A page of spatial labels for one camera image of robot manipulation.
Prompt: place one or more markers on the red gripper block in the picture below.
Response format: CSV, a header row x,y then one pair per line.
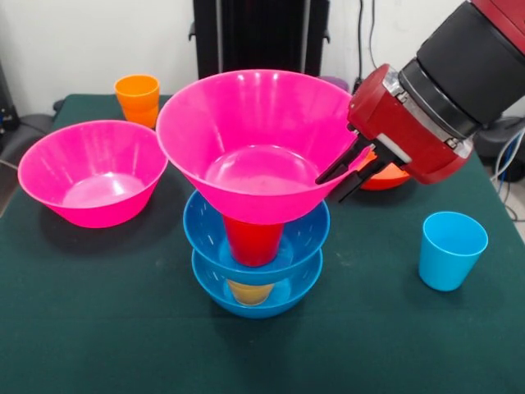
x,y
406,139

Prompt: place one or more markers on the red plastic cup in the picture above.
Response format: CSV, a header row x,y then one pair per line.
x,y
254,246

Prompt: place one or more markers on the purple plastic cup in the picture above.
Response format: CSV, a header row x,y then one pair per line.
x,y
338,82

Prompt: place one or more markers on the light blue plastic cup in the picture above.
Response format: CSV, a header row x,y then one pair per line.
x,y
451,254

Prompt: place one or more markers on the yellow plastic cup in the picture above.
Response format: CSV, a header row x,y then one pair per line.
x,y
250,293

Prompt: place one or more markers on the orange plastic cup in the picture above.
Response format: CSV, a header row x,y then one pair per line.
x,y
137,94

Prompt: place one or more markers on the dark green table cloth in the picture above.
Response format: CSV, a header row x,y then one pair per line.
x,y
369,328

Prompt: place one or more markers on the blue plastic bowl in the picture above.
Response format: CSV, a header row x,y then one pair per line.
x,y
209,287
201,230

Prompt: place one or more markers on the black upright post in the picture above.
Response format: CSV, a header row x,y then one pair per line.
x,y
254,28

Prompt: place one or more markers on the pink plastic bowl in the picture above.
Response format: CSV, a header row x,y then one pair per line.
x,y
188,135
61,164

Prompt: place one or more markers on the red-orange plastic bowl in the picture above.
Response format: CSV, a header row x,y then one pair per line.
x,y
383,180

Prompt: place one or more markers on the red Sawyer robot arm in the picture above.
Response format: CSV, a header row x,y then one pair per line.
x,y
463,70

